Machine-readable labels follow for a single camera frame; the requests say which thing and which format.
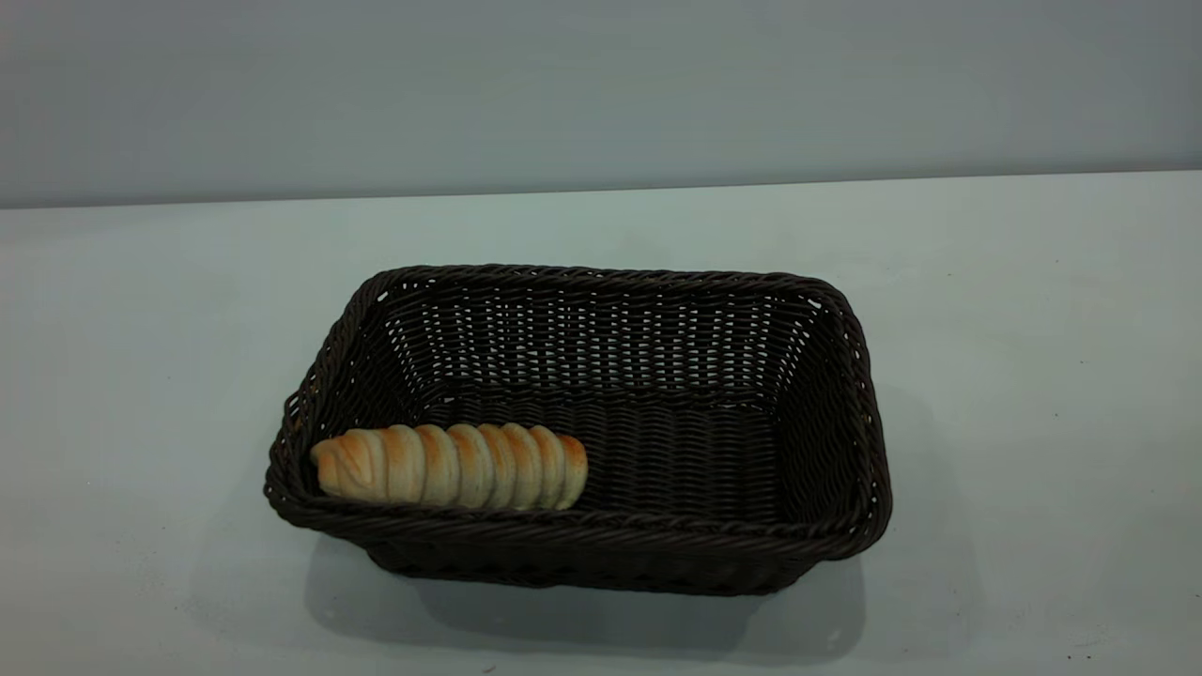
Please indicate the twisted golden bread roll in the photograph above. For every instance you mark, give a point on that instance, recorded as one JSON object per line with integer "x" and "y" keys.
{"x": 451, "y": 467}

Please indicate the dark brown woven wicker basket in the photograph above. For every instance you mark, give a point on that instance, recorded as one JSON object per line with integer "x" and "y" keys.
{"x": 657, "y": 451}

